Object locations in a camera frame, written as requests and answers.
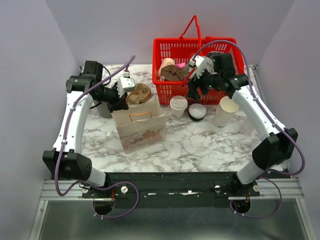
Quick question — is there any brown fabric scrunchie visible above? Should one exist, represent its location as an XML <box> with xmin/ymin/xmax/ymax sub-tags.
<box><xmin>160</xmin><ymin>65</ymin><xmax>185</xmax><ymax>82</ymax></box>

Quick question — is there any beige cup in basket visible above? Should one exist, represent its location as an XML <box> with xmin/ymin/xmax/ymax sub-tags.
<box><xmin>158</xmin><ymin>57</ymin><xmax>176</xmax><ymax>78</ymax></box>

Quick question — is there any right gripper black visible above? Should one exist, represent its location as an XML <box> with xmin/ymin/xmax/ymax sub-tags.
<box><xmin>185</xmin><ymin>64</ymin><xmax>222</xmax><ymax>102</ymax></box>

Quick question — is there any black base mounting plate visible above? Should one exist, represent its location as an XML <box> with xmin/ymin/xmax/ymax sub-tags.
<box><xmin>49</xmin><ymin>171</ymin><xmax>261</xmax><ymax>209</ymax></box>

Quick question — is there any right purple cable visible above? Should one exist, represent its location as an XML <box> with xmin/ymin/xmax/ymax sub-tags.
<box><xmin>189</xmin><ymin>39</ymin><xmax>306</xmax><ymax>219</ymax></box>

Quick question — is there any black printed cup in basket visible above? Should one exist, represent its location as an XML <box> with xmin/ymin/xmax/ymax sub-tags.
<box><xmin>207</xmin><ymin>51</ymin><xmax>221</xmax><ymax>58</ymax></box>

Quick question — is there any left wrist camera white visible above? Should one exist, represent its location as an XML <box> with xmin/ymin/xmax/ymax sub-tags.
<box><xmin>117</xmin><ymin>70</ymin><xmax>136</xmax><ymax>98</ymax></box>

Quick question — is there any single white paper cup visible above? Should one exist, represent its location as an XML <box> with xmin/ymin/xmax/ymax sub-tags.
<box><xmin>169</xmin><ymin>95</ymin><xmax>188</xmax><ymax>118</ymax></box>

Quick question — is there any brown cardboard cup carrier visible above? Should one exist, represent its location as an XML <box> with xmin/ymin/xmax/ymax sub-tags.
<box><xmin>126</xmin><ymin>83</ymin><xmax>151</xmax><ymax>105</ymax></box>

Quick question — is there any pink item in basket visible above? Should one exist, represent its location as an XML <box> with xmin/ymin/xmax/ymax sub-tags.
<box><xmin>175</xmin><ymin>62</ymin><xmax>187</xmax><ymax>69</ymax></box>

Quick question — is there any clear plastic water bottle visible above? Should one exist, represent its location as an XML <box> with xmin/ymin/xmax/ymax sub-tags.
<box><xmin>240</xmin><ymin>117</ymin><xmax>255</xmax><ymax>136</ymax></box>

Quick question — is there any white paper takeout bag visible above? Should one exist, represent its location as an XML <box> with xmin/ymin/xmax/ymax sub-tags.
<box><xmin>111</xmin><ymin>95</ymin><xmax>167</xmax><ymax>153</ymax></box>

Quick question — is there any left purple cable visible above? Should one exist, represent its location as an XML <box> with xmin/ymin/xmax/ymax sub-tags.
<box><xmin>54</xmin><ymin>54</ymin><xmax>140</xmax><ymax>220</ymax></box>

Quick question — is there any red plastic shopping basket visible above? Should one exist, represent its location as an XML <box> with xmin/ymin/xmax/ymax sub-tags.
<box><xmin>151</xmin><ymin>14</ymin><xmax>248</xmax><ymax>106</ymax></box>

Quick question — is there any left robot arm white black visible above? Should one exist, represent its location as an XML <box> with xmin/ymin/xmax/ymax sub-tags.
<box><xmin>42</xmin><ymin>59</ymin><xmax>135</xmax><ymax>198</ymax></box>

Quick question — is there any grey felt straw holder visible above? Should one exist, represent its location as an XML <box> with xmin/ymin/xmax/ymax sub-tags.
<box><xmin>96</xmin><ymin>102</ymin><xmax>112</xmax><ymax>119</ymax></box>

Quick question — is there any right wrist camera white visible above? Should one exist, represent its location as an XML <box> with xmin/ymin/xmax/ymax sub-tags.
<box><xmin>189</xmin><ymin>55</ymin><xmax>214</xmax><ymax>79</ymax></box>

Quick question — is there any aluminium rail frame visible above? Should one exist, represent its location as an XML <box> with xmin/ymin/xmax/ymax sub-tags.
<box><xmin>29</xmin><ymin>178</ymin><xmax>317</xmax><ymax>240</ymax></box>

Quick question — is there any purple cable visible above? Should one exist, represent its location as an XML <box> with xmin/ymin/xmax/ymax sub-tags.
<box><xmin>189</xmin><ymin>39</ymin><xmax>306</xmax><ymax>219</ymax></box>
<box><xmin>54</xmin><ymin>54</ymin><xmax>140</xmax><ymax>220</ymax></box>

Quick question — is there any stack of white paper cups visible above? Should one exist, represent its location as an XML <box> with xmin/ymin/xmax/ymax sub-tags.
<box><xmin>214</xmin><ymin>96</ymin><xmax>240</xmax><ymax>128</ymax></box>

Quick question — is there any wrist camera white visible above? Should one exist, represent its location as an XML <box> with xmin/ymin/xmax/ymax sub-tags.
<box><xmin>117</xmin><ymin>70</ymin><xmax>136</xmax><ymax>98</ymax></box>
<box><xmin>189</xmin><ymin>55</ymin><xmax>214</xmax><ymax>79</ymax></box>

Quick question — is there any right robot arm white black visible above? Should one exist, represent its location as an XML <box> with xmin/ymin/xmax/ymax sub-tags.
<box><xmin>187</xmin><ymin>52</ymin><xmax>298</xmax><ymax>196</ymax></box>

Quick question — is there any stack of white lids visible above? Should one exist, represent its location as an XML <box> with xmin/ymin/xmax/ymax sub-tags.
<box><xmin>188</xmin><ymin>103</ymin><xmax>207</xmax><ymax>122</ymax></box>

